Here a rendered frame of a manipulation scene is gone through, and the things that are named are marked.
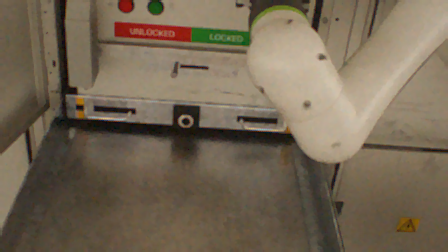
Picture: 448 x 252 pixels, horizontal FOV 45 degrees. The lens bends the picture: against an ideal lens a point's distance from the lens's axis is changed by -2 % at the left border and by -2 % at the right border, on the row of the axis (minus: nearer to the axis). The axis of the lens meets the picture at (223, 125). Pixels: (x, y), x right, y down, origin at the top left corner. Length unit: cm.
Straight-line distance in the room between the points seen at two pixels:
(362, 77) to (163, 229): 45
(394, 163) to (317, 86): 75
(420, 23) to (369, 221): 80
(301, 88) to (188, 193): 45
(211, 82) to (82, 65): 29
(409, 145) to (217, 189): 56
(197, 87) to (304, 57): 54
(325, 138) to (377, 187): 73
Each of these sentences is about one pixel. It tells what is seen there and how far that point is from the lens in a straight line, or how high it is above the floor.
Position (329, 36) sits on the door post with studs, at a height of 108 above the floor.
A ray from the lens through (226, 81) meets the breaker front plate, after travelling 120.
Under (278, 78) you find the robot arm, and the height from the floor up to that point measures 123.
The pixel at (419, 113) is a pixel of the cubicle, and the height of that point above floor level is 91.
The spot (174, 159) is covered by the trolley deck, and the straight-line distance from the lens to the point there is 118.
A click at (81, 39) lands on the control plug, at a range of 107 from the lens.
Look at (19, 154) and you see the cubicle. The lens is 146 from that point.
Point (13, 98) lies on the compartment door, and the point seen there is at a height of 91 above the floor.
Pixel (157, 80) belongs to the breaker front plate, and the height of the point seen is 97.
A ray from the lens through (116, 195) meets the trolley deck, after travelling 109.
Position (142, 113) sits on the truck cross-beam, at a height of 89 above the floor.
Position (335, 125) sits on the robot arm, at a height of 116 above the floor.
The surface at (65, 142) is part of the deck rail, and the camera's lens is 123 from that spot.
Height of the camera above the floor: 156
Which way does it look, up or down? 33 degrees down
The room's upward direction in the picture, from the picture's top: 6 degrees clockwise
